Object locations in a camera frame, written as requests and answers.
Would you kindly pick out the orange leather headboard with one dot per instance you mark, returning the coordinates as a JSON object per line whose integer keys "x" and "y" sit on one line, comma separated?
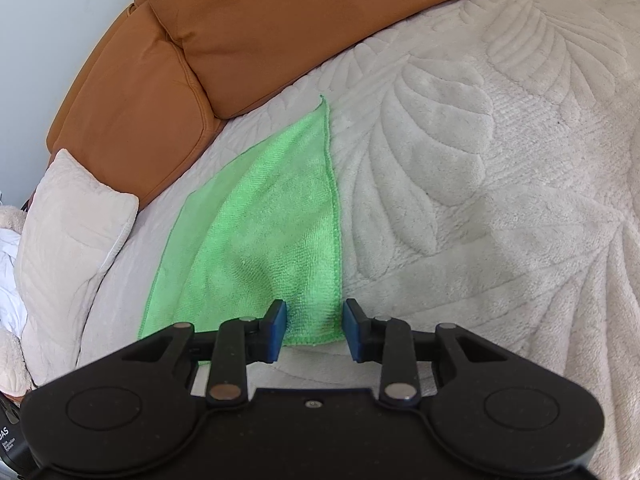
{"x": 210, "y": 50}

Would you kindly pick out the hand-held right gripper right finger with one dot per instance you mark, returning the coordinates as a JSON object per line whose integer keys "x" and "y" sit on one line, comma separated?
{"x": 352, "y": 335}

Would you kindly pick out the green microfiber towel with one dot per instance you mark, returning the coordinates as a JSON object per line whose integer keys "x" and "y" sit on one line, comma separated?
{"x": 260, "y": 240}

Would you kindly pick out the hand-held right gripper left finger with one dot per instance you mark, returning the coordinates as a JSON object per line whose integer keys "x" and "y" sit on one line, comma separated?
{"x": 278, "y": 332}

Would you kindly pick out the cream embossed leaf blanket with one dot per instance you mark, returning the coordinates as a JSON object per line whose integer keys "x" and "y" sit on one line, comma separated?
{"x": 475, "y": 170}

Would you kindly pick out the cream quilted pillow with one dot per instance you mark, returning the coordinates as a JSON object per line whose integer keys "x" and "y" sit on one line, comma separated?
{"x": 70, "y": 255}

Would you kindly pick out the white crumpled cloth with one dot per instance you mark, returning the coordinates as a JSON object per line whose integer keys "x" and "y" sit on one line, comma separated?
{"x": 7, "y": 270}

